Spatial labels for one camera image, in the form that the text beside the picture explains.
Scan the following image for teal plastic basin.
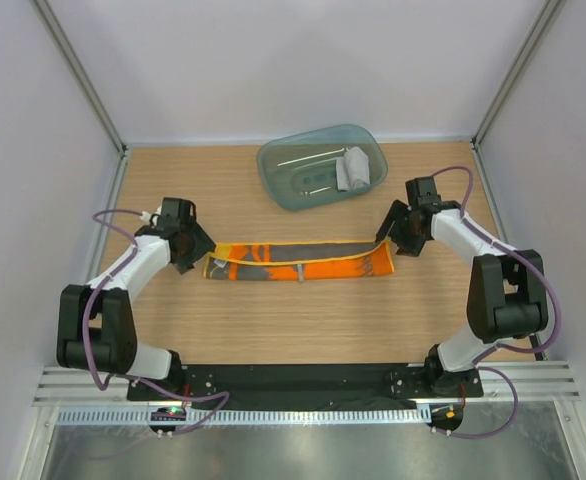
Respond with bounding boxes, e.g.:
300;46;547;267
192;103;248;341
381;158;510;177
256;124;388;211

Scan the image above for slotted cable duct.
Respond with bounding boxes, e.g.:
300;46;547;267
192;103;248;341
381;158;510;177
56;406;431;427

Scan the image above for grey panda towel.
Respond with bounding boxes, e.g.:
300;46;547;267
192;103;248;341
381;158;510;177
335;147;370;191

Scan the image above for aluminium frame rail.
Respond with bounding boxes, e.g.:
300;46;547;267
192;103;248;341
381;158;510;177
32;361;580;407

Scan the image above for orange grey towel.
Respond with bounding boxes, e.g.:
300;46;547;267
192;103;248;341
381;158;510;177
203;240;395;282

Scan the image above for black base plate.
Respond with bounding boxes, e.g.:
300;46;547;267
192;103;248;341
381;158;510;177
154;363;483;412

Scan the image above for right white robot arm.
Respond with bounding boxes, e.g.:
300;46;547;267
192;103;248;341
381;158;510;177
376;176;549;397

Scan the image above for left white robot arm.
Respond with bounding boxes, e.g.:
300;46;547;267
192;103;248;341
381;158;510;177
56;197;216;400

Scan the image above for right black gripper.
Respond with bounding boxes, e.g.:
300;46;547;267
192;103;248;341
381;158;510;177
376;199;427;258

